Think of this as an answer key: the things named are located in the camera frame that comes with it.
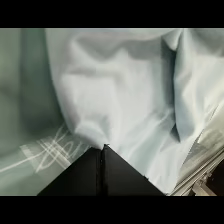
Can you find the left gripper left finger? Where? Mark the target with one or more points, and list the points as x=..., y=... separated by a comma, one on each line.
x=80, y=176

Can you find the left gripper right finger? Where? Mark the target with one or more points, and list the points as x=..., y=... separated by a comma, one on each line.
x=126, y=178

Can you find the light blue shirt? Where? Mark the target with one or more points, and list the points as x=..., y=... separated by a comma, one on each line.
x=126, y=93

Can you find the silver frame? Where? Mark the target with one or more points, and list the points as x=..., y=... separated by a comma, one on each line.
x=200, y=181

